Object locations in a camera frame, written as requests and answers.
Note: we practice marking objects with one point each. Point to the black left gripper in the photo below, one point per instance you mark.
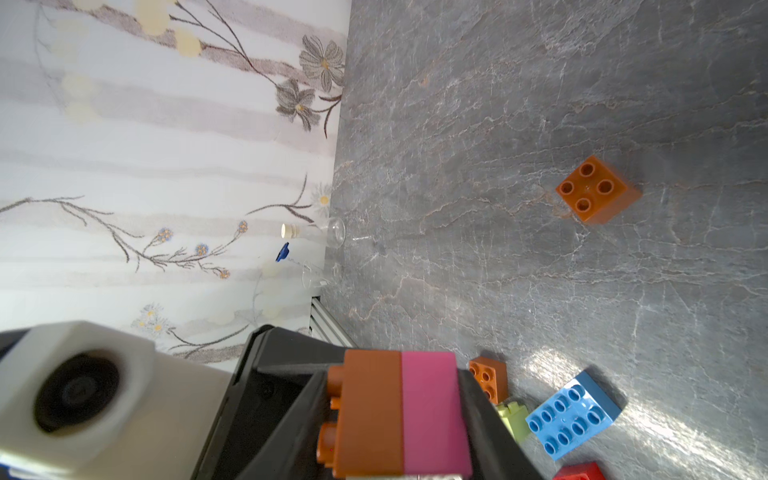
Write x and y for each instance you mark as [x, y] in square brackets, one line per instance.
[269, 421]

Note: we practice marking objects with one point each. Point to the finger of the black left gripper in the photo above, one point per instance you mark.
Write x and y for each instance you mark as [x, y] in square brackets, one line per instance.
[494, 453]

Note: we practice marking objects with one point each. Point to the pink small lego brick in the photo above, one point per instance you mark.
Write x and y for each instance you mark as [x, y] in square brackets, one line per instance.
[435, 438]

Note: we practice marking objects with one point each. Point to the orange small lego brick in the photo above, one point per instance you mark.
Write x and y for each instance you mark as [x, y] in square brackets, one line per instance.
[366, 438]

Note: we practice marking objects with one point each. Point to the lime green lego brick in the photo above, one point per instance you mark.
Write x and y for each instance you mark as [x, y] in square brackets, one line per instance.
[513, 416]

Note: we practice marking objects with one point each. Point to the brown-orange lego brick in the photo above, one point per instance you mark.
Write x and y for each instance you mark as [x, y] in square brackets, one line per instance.
[491, 375]

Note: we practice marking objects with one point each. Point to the red lego brick left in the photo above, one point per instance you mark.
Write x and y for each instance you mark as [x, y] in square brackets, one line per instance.
[583, 471]

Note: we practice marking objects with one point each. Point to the light blue long lego brick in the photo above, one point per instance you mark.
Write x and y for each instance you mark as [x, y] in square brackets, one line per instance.
[577, 412]

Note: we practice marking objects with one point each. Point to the clear bottle blue cap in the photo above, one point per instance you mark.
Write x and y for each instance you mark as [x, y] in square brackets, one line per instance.
[313, 277]

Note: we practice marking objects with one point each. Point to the clear bottle white cap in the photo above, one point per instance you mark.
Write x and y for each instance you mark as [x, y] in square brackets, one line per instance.
[329, 232]

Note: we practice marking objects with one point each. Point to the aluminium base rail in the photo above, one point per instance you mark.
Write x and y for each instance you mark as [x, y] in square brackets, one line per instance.
[323, 326]

